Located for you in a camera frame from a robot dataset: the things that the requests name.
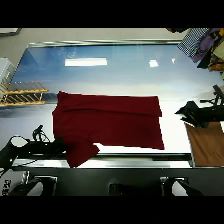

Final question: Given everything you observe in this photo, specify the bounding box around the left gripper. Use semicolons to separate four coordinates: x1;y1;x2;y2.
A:
45;135;68;158

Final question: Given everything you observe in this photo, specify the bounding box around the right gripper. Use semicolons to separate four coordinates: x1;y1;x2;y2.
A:
174;100;205;129

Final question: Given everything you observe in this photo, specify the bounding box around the red T-shirt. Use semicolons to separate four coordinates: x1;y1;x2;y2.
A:
51;90;166;169

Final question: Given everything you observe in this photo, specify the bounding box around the brown garment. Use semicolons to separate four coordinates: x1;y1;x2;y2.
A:
184;121;224;168

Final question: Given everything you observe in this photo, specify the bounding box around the wooden rack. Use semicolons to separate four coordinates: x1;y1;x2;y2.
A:
0;80;50;108

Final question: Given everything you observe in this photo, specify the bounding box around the checked shirt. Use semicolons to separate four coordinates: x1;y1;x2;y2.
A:
176;27;210;63

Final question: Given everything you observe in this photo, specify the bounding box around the purple garment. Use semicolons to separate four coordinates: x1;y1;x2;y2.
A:
191;28;222;64

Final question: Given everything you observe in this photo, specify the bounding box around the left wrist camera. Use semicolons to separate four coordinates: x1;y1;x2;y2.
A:
31;124;51;143

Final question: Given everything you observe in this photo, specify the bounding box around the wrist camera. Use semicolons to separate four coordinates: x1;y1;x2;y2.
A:
199;84;224;108
31;124;51;143

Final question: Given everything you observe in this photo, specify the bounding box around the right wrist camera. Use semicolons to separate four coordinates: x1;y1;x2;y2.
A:
199;84;224;108

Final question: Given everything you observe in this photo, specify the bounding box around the silver frame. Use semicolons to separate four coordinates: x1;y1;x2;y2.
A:
0;151;224;197

